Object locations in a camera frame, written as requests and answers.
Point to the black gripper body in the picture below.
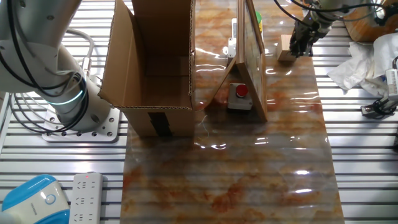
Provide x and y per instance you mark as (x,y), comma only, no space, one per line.
(306,31)

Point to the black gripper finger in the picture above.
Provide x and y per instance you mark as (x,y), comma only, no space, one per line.
(305,52)
(293,50)

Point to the light wooden block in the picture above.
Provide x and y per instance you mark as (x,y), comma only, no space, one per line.
(283,48)

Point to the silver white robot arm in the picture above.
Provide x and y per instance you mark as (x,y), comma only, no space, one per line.
(40,62)

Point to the yellow box green button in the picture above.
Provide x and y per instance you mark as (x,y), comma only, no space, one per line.
(259,20)

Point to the crumpled white tissue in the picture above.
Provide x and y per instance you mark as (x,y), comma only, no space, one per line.
(357,68)

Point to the brown box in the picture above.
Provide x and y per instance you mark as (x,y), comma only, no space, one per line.
(373,29)

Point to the red emergency stop button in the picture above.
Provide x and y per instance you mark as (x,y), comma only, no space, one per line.
(239,101)

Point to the orange marble pattern mat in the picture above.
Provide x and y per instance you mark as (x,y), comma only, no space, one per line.
(233,174)

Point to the open cardboard box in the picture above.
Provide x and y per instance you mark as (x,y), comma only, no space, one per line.
(124,77)

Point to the white power strip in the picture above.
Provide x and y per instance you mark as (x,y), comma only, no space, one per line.
(86,199)

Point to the blue white device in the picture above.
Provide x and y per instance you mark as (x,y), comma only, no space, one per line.
(31,202)

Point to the wooden picture frame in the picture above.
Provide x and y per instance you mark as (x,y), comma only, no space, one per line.
(241,37)

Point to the aluminium camera rail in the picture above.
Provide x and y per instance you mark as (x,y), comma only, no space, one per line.
(373,109)

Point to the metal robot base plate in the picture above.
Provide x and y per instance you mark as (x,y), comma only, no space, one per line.
(109,127)

